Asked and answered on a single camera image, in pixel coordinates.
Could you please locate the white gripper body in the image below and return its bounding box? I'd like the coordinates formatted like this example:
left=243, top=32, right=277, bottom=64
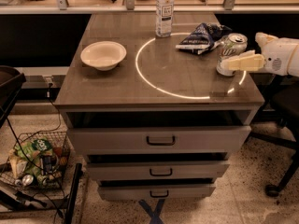
left=262, top=37, right=296, bottom=77

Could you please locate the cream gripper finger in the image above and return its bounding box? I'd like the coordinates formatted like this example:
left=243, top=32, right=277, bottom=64
left=221, top=54, right=264, bottom=71
left=255, top=32, right=277, bottom=48

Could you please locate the green white 7up can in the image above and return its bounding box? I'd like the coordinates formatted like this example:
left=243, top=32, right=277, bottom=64
left=216, top=33, right=248, bottom=77

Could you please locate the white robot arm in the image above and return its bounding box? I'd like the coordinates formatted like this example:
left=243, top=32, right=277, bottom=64
left=217, top=32, right=299, bottom=77

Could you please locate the white paper bowl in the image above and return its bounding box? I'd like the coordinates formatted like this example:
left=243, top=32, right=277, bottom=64
left=80, top=41, right=127, bottom=71

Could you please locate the silver can in basket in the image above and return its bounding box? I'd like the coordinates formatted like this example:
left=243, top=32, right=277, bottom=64
left=21, top=175, right=34, bottom=187

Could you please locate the black office chair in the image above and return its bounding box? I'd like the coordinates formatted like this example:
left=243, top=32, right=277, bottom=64
left=249, top=76, right=299, bottom=198

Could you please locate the blue crumpled chip bag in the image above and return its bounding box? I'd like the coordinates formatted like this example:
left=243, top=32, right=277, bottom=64
left=176, top=23, right=233, bottom=55

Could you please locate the clear plastic water bottle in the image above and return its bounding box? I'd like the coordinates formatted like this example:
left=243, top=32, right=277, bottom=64
left=155, top=0, right=174, bottom=37

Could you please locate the grey drawer cabinet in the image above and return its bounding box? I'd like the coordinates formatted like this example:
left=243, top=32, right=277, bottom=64
left=55, top=12, right=263, bottom=188

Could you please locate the top grey drawer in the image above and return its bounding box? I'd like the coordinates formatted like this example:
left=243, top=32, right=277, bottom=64
left=67, top=126, right=251, bottom=155

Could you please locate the grey drawer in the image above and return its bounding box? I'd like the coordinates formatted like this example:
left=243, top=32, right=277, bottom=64
left=67, top=126, right=251, bottom=155
left=87, top=161, right=229, bottom=181
left=98, top=184, right=216, bottom=201

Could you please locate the blue tape cross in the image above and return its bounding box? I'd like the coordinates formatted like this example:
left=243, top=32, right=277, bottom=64
left=138, top=199, right=165, bottom=224

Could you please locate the middle grey drawer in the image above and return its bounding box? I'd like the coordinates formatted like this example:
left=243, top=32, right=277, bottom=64
left=87, top=161, right=229, bottom=181

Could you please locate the bottom grey drawer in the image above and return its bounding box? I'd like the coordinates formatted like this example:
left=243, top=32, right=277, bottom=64
left=98, top=184, right=216, bottom=201

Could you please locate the green snack bag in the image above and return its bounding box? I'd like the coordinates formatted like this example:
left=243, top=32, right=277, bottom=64
left=15, top=137, right=53, bottom=177

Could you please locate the black bin at left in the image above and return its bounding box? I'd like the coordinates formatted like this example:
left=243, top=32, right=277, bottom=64
left=0, top=65, right=26, bottom=127

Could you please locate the black stand leg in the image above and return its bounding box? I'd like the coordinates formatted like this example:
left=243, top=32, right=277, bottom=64
left=64, top=163, right=83, bottom=224

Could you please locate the black cable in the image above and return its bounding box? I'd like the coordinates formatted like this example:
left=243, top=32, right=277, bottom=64
left=0, top=81, right=68, bottom=220

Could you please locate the wire basket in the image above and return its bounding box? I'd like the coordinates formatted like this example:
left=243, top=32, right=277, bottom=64
left=0, top=132, right=70, bottom=189

